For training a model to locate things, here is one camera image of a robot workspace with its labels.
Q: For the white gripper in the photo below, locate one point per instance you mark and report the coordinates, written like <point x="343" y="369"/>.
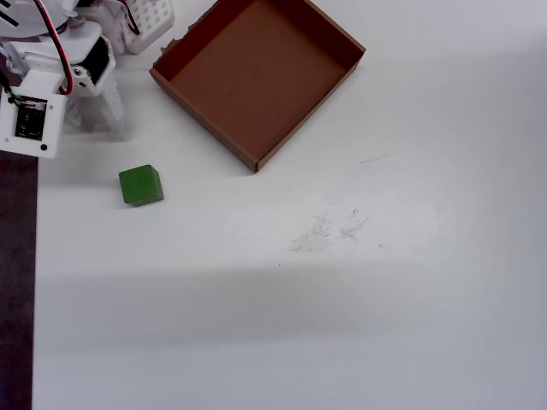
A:
<point x="97" y="60"/>

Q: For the green cube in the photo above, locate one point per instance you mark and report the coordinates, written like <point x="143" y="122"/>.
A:
<point x="140" y="184"/>

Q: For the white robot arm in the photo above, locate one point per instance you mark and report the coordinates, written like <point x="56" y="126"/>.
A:
<point x="25" y="17"/>

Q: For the brown cardboard box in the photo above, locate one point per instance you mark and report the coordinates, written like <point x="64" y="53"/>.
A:
<point x="256" y="81"/>

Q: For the white camera mount with board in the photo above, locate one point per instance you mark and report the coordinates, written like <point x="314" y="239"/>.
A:
<point x="53" y="128"/>

